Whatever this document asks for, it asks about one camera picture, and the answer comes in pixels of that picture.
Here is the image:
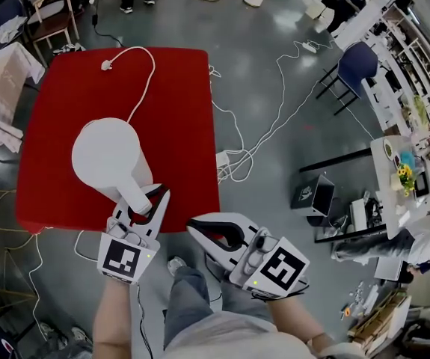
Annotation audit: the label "white electric kettle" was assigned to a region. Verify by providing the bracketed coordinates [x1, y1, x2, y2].
[71, 117, 155, 216]

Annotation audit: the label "person's grey shoe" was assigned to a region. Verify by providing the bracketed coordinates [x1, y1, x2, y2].
[166, 256, 188, 277]

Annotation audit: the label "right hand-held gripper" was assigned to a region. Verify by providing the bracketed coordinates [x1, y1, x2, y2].
[185, 211, 312, 301]

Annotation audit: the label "white table with flowers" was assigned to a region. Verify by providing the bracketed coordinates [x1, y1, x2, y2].
[369, 135, 430, 241]

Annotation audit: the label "yellow flower bouquet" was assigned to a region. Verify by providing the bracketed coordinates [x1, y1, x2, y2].
[396, 164, 417, 197]

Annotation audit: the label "white shelf unit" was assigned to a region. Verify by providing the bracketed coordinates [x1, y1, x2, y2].
[334, 0, 430, 134]

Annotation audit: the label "black box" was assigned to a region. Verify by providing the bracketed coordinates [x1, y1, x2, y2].
[290, 173, 326, 212]

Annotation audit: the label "person's white shirt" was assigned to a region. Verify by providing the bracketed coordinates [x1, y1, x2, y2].
[162, 310, 365, 359]

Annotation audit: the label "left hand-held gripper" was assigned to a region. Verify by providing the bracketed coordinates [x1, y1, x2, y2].
[97, 182, 172, 286]

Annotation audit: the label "person's left forearm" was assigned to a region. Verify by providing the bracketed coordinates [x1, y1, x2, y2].
[92, 277, 141, 359]

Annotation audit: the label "person's right forearm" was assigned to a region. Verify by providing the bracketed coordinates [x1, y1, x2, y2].
[265, 293, 337, 353]

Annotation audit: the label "dark blue black-legged chair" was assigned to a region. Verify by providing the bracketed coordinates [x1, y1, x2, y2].
[315, 41, 382, 116]

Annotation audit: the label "wooden crate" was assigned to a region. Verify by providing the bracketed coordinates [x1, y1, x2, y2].
[347, 288, 414, 355]

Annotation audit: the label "white lamp cord with plug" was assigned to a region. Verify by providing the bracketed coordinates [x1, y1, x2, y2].
[100, 46, 156, 125]

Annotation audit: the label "red table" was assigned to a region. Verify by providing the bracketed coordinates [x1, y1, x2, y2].
[15, 46, 221, 235]

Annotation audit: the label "light wooden chair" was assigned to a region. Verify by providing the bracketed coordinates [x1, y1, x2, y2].
[25, 0, 81, 58]

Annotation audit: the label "person's grey jeans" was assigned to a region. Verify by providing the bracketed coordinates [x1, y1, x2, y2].
[162, 266, 275, 351]

